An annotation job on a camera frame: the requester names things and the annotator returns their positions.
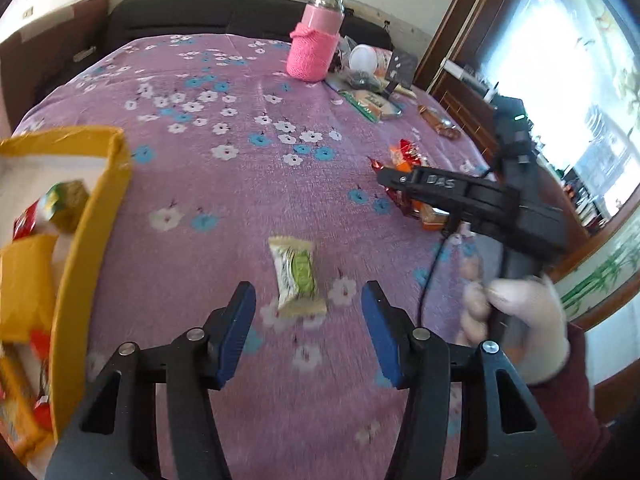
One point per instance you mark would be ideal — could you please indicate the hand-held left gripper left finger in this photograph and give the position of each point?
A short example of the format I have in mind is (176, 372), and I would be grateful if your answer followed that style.
(235, 335)

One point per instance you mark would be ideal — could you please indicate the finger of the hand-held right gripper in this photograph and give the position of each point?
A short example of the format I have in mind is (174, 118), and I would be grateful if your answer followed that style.
(400, 181)

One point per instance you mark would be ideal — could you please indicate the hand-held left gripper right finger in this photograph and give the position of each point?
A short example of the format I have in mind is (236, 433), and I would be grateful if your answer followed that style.
(382, 335)

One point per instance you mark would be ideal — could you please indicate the pile of small candies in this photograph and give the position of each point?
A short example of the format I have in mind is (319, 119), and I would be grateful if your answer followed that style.
(405, 152)

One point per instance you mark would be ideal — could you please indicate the green white small snack packet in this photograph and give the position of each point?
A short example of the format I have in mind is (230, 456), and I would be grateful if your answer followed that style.
(297, 275)

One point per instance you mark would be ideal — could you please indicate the yellow cardboard box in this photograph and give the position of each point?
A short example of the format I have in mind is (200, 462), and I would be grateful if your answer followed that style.
(100, 240)

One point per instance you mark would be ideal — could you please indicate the yellow snack packet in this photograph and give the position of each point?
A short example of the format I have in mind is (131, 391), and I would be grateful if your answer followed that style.
(25, 285)

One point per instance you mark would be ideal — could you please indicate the orange snack packet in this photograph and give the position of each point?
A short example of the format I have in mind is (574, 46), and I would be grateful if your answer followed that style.
(17, 405)

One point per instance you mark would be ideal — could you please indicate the large red snack packet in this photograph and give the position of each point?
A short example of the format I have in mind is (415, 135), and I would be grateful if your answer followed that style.
(25, 221)

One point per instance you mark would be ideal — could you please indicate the person's right forearm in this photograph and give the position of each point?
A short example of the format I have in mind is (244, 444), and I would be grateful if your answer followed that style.
(570, 410)

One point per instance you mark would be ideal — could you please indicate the person's right hand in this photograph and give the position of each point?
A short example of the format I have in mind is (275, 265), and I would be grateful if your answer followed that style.
(542, 325)

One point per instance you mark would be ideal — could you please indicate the brown wrapped snack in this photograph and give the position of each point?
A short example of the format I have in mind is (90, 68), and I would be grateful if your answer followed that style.
(440, 122)

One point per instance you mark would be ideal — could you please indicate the green white flat packet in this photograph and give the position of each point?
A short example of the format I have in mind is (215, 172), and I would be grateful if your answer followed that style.
(372, 102)

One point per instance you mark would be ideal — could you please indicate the wooden cabinet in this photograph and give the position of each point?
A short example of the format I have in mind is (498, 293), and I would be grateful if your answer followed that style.
(465, 110)

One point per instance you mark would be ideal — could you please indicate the bamboo print panel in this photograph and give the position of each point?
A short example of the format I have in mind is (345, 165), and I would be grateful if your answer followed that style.
(600, 280)

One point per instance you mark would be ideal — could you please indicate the dark plastic bag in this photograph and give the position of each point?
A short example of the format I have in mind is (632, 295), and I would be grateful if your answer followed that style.
(362, 80)

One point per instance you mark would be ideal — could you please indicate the white device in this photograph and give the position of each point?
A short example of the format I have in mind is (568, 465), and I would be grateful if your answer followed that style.
(460, 72)

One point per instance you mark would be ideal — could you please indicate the white cup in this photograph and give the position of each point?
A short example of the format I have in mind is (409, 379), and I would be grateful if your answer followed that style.
(362, 57)

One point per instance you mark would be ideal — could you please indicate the purple floral tablecloth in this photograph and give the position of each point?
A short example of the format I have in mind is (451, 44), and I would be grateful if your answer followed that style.
(225, 200)

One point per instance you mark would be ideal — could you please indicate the pink knitted-sleeve bottle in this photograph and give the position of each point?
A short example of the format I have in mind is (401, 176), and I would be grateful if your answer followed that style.
(312, 50)

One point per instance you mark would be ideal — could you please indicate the glass window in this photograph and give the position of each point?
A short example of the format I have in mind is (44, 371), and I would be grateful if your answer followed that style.
(565, 60)

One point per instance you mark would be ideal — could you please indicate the black sofa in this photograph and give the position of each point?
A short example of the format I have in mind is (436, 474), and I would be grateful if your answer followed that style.
(200, 15)

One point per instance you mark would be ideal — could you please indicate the wooden door frame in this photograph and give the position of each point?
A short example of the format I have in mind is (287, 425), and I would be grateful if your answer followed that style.
(460, 20)

